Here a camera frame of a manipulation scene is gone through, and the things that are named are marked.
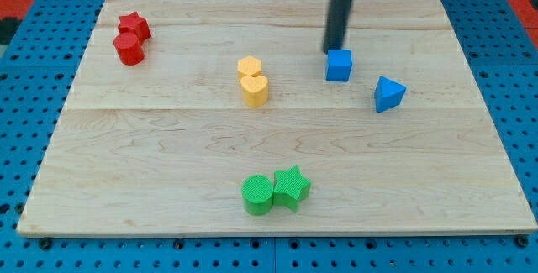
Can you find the yellow hexagon block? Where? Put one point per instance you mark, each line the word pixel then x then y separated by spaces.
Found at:
pixel 249 66

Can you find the red star block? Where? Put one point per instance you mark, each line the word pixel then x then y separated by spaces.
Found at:
pixel 135 24

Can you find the yellow heart block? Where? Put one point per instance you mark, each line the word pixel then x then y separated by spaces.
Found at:
pixel 255 90

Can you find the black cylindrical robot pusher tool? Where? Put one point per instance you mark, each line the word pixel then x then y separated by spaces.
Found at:
pixel 336 24

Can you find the red cylinder block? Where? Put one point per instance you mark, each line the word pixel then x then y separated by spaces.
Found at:
pixel 129 48

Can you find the blue triangle block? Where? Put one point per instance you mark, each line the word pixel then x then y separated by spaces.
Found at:
pixel 388 94

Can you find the green cylinder block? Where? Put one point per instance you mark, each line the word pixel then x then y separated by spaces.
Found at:
pixel 257 194

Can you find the light wooden board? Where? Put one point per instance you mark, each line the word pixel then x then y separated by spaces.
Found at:
pixel 161 149

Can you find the green star block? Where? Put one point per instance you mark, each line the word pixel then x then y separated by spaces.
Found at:
pixel 290 188

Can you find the blue cube block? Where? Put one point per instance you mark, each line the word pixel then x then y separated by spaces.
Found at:
pixel 338 65

